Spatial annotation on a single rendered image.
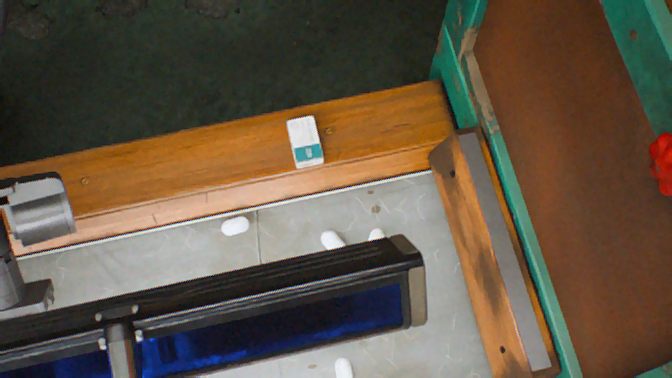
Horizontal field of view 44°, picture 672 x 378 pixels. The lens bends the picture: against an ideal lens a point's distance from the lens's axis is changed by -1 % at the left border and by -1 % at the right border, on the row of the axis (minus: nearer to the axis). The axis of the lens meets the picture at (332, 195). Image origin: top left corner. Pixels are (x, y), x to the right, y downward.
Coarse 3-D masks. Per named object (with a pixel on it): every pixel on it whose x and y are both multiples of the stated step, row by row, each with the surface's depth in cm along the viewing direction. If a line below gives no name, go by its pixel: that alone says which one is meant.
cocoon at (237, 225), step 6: (228, 222) 103; (234, 222) 103; (240, 222) 103; (246, 222) 103; (222, 228) 103; (228, 228) 102; (234, 228) 102; (240, 228) 103; (246, 228) 103; (228, 234) 103; (234, 234) 103
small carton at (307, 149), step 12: (288, 120) 105; (300, 120) 105; (312, 120) 105; (288, 132) 105; (300, 132) 104; (312, 132) 104; (300, 144) 104; (312, 144) 104; (300, 156) 103; (312, 156) 103; (300, 168) 105
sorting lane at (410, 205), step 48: (336, 192) 106; (384, 192) 106; (432, 192) 107; (144, 240) 104; (192, 240) 104; (240, 240) 104; (288, 240) 104; (432, 240) 104; (96, 288) 101; (144, 288) 101; (432, 288) 102; (384, 336) 100; (432, 336) 100; (480, 336) 100
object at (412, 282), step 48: (384, 240) 70; (192, 288) 67; (240, 288) 64; (288, 288) 63; (336, 288) 64; (384, 288) 65; (0, 336) 63; (48, 336) 62; (96, 336) 62; (144, 336) 63; (192, 336) 64; (240, 336) 65; (288, 336) 66; (336, 336) 67
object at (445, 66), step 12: (444, 24) 104; (444, 36) 105; (444, 48) 106; (444, 60) 108; (456, 60) 103; (432, 72) 115; (444, 72) 109; (456, 72) 103; (444, 84) 110; (456, 84) 104; (456, 96) 106; (468, 96) 101; (456, 108) 107; (468, 108) 101; (456, 120) 108; (468, 120) 102
